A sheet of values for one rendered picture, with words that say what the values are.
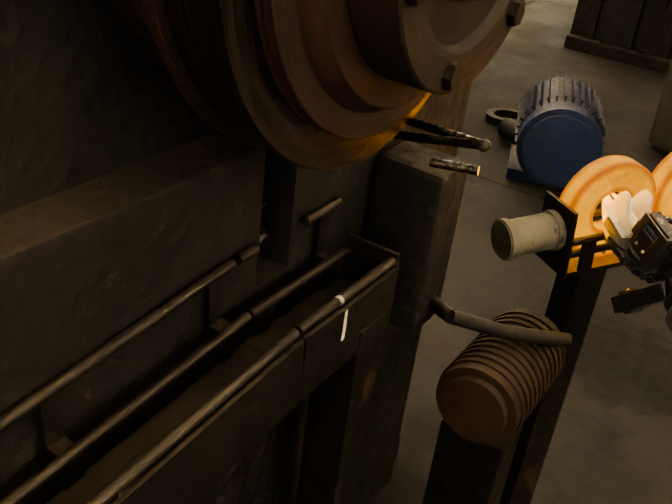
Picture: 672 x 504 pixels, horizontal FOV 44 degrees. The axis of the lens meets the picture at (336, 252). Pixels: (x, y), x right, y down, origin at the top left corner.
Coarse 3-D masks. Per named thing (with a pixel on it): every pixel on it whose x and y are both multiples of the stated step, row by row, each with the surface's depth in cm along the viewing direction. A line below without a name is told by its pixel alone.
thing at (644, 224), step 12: (648, 216) 108; (660, 216) 109; (636, 228) 111; (648, 228) 109; (660, 228) 108; (636, 240) 111; (648, 240) 109; (660, 240) 107; (636, 252) 112; (648, 252) 109; (660, 252) 107; (624, 264) 113; (636, 264) 111; (648, 264) 109; (660, 264) 110; (648, 276) 111; (660, 276) 110
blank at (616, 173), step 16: (608, 160) 117; (624, 160) 117; (576, 176) 117; (592, 176) 115; (608, 176) 116; (624, 176) 117; (640, 176) 118; (576, 192) 116; (592, 192) 116; (608, 192) 117; (576, 208) 117; (592, 208) 118; (592, 224) 120
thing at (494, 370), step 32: (512, 320) 124; (544, 320) 125; (480, 352) 117; (512, 352) 116; (544, 352) 121; (448, 384) 115; (480, 384) 112; (512, 384) 112; (544, 384) 119; (448, 416) 117; (480, 416) 114; (512, 416) 112; (448, 448) 123; (480, 448) 120; (512, 448) 123; (448, 480) 125; (480, 480) 122
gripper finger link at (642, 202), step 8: (640, 192) 116; (648, 192) 115; (632, 200) 118; (640, 200) 116; (648, 200) 115; (632, 208) 118; (640, 208) 117; (648, 208) 115; (632, 216) 118; (640, 216) 117
